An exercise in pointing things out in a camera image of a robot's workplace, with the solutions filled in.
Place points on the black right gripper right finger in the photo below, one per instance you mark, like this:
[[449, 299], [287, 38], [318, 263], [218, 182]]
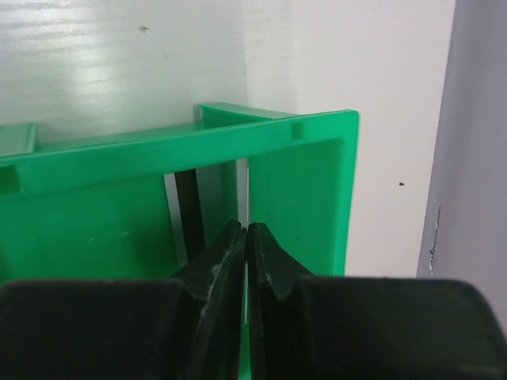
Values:
[[304, 326]]

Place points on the green bin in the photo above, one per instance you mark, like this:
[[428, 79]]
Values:
[[142, 205]]

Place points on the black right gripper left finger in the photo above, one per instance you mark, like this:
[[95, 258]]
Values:
[[185, 327]]

